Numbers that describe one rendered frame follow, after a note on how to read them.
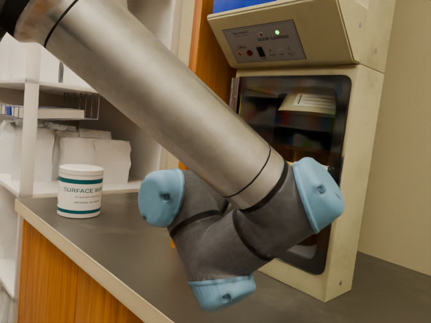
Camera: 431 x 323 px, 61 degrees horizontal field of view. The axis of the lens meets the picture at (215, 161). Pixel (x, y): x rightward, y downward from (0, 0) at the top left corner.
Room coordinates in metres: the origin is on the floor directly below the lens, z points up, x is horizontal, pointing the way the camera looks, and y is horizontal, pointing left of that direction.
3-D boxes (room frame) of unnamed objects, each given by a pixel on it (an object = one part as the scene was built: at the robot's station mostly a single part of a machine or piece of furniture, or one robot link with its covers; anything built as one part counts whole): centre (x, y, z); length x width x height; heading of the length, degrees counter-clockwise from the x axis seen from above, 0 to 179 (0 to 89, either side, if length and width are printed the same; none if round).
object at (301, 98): (0.82, -0.13, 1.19); 0.30 x 0.01 x 0.40; 43
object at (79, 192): (1.14, 0.41, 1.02); 0.13 x 0.13 x 0.15
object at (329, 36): (0.78, -0.10, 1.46); 0.32 x 0.11 x 0.10; 44
